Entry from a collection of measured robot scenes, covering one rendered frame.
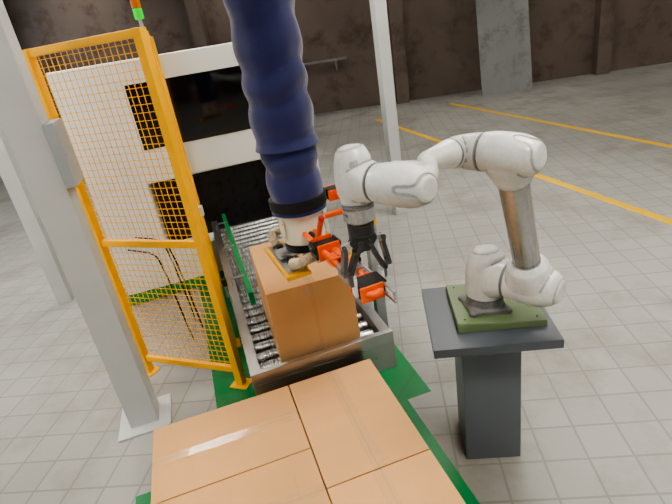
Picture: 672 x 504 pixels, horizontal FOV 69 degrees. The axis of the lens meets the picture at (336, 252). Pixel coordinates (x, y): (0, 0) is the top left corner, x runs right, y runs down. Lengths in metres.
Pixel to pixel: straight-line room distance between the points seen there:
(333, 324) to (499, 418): 0.87
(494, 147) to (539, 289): 0.62
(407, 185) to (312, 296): 1.19
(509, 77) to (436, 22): 2.15
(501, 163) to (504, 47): 11.00
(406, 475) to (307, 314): 0.84
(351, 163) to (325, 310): 1.16
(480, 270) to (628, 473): 1.16
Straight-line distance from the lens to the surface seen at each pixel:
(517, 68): 12.60
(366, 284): 1.41
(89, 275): 2.80
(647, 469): 2.75
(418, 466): 1.90
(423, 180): 1.17
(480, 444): 2.58
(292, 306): 2.25
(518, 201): 1.75
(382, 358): 2.47
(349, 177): 1.26
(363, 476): 1.89
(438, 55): 12.97
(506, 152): 1.63
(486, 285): 2.09
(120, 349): 2.99
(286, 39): 1.73
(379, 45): 5.07
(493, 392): 2.37
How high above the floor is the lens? 1.97
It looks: 25 degrees down
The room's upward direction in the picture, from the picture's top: 9 degrees counter-clockwise
